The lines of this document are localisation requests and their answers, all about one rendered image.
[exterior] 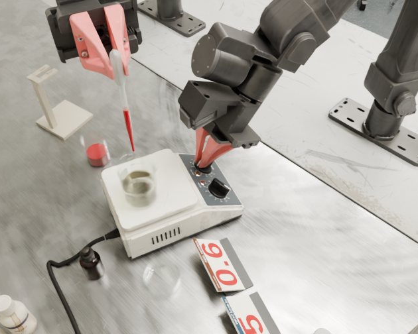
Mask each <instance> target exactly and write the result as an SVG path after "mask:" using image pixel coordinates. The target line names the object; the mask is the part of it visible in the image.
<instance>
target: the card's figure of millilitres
mask: <svg viewBox="0 0 418 334"><path fill-rule="evenodd" d="M197 241H198V243H199V245H200V247H201V249H202V251H203V253H204V255H205V257H206V259H207V261H208V263H209V265H210V267H211V269H212V271H213V273H214V274H215V276H216V278H217V280H218V282H219V284H220V286H221V288H242V286H241V284H240V282H239V281H238V279H237V277H236V275H235V274H234V271H233V270H232V267H231V266H230V264H229V262H228V260H227V258H226V257H225V255H224V253H223V251H222V249H221V248H220V246H219V244H218V242H217V241H199V240H197Z"/></svg>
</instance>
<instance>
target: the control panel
mask: <svg viewBox="0 0 418 334"><path fill-rule="evenodd" d="M178 155H179V156H180V159H181V160H182V162H183V164H184V165H185V167H186V169H187V170H188V173H189V174H190V176H191V178H192V180H193V181H194V183H195V185H196V187H197V188H198V191H199V192H200V194H201V196H202V197H203V199H204V201H205V202H206V205H208V206H216V205H242V203H241V202H240V200H239V199H238V197H237V195H236V194H235V192H234V191H233V189H232V187H231V186H230V184H229V183H228V181H227V179H226V178H225V176H224V175H223V173H222V171H221V170H220V169H219V167H218V165H217V164H216V162H215V161H214V162H213V163H212V165H211V167H212V171H211V173H209V174H205V173H202V172H200V171H199V170H197V169H196V167H195V165H194V163H195V155H193V154H178ZM196 172H199V173H200V175H197V174H196ZM214 178H217V179H219V180H220V181H221V182H223V183H224V184H225V185H227V186H228V187H229V188H230V189H231V190H230V192H229V193H228V194H227V195H226V197H225V198H222V199H221V198H217V197H215V196H213V195H212V194H211V193H210V191H209V189H208V186H209V185H210V183H211V182H212V180H213V179H214ZM202 180H203V181H205V184H202V183H201V181H202Z"/></svg>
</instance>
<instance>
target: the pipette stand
mask: <svg viewBox="0 0 418 334"><path fill-rule="evenodd" d="M49 69H50V66H49V65H47V64H45V65H44V66H43V67H41V68H39V69H38V70H37V71H35V72H33V73H32V74H31V75H29V76H27V79H28V80H30V81H31V83H32V85H33V87H34V89H35V92H36V95H37V97H38V100H39V102H40V105H41V107H42V110H43V112H44V116H42V117H41V118H40V119H39V120H37V121H36V124H37V125H38V126H40V127H42V128H44V129H46V130H47V131H49V132H51V133H52V134H54V135H56V136H58V137H59V138H61V139H63V140H66V139H67V138H68V137H70V136H71V135H72V134H74V133H75V132H76V131H77V130H78V129H79V128H81V127H82V126H83V125H85V124H86V123H87V122H88V121H89V120H90V119H92V118H93V117H94V116H93V114H91V113H89V112H88V111H86V110H84V109H82V108H80V107H78V106H77V105H74V104H73V103H71V102H69V101H67V100H64V101H63V102H61V103H60V104H58V105H57V106H56V107H55V108H53V109H52V108H51V106H50V103H49V101H48V98H47V96H46V93H45V91H44V88H43V86H42V84H43V83H44V82H45V81H46V80H48V79H50V78H51V77H52V76H54V75H55V74H57V73H58V70H57V69H55V68H53V69H52V70H49ZM47 70H49V71H48V72H47V73H46V74H45V75H43V76H42V77H40V78H38V77H39V76H40V75H41V74H43V73H45V72H46V71H47Z"/></svg>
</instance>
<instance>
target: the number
mask: <svg viewBox="0 0 418 334"><path fill-rule="evenodd" d="M227 300H228V302H229V304H230V306H231V308H232V310H233V312H234V314H235V316H236V318H237V320H238V322H239V324H240V326H241V328H242V330H243V332H244V334H267V333H266V331H265V329H264V327H263V326H262V324H261V322H260V320H259V318H258V316H257V314H256V312H255V310H254V309H253V307H252V305H251V303H250V302H249V300H248V298H247V297H240V298H227Z"/></svg>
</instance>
